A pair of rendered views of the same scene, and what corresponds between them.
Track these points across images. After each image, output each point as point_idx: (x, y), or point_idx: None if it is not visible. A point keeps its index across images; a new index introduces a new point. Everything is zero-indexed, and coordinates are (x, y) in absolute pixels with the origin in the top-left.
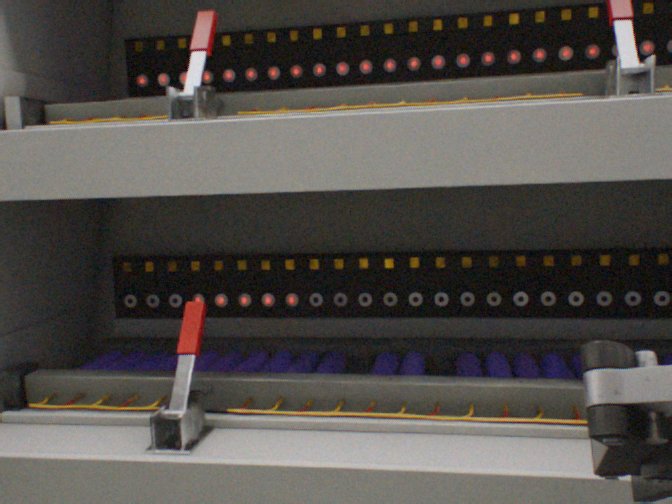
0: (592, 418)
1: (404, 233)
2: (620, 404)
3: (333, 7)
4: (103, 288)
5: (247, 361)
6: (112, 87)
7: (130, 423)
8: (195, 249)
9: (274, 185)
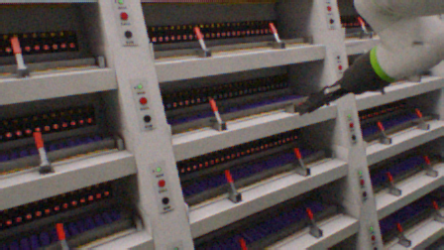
0: (328, 93)
1: (215, 79)
2: (330, 91)
3: (184, 17)
4: None
5: (203, 115)
6: None
7: (202, 130)
8: (164, 90)
9: (229, 70)
